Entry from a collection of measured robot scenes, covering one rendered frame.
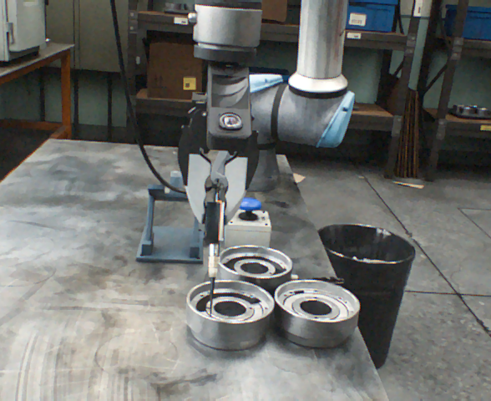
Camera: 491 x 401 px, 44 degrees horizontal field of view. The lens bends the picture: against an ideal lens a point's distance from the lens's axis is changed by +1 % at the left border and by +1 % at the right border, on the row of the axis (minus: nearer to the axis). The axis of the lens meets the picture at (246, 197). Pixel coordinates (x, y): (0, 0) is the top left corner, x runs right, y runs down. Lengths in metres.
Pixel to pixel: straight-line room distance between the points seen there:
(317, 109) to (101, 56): 3.47
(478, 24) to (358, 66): 0.90
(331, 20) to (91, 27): 3.51
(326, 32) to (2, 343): 0.76
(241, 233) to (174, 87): 3.33
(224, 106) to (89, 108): 4.26
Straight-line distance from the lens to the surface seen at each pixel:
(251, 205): 0.97
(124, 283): 0.86
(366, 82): 4.91
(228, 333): 0.70
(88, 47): 4.58
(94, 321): 0.78
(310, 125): 1.21
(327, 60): 1.18
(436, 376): 2.28
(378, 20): 4.37
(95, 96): 4.87
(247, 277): 0.80
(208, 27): 0.69
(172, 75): 4.24
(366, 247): 2.27
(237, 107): 0.65
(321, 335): 0.73
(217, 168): 1.29
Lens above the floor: 1.19
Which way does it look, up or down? 19 degrees down
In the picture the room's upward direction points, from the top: 5 degrees clockwise
